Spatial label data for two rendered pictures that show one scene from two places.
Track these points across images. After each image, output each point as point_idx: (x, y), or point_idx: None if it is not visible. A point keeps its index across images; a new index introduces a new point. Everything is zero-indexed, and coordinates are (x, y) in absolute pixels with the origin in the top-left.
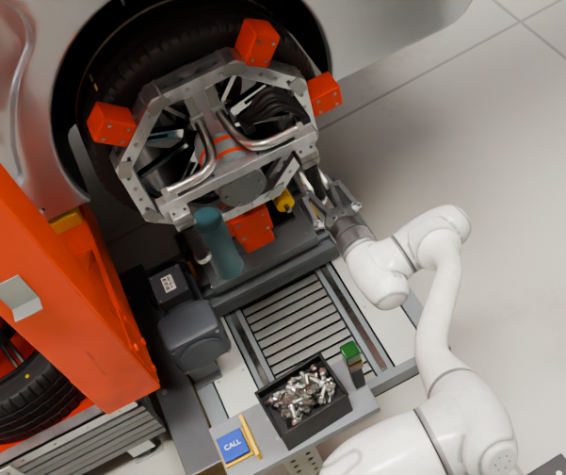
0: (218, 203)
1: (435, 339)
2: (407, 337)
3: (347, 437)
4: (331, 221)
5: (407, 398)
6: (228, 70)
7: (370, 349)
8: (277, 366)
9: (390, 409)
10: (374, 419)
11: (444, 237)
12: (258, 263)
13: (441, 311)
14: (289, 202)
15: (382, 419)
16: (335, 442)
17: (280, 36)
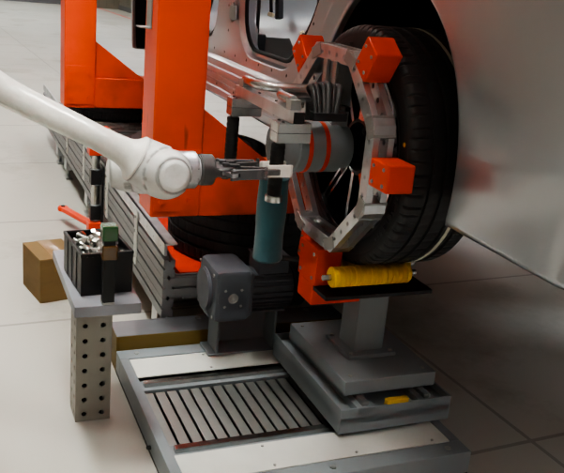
0: (319, 219)
1: (10, 80)
2: (208, 469)
3: (114, 437)
4: (218, 162)
5: None
6: (346, 55)
7: (203, 441)
8: (209, 389)
9: (132, 469)
10: (126, 456)
11: (139, 142)
12: (315, 346)
13: (42, 99)
14: (332, 276)
15: (123, 462)
16: (114, 429)
17: (410, 89)
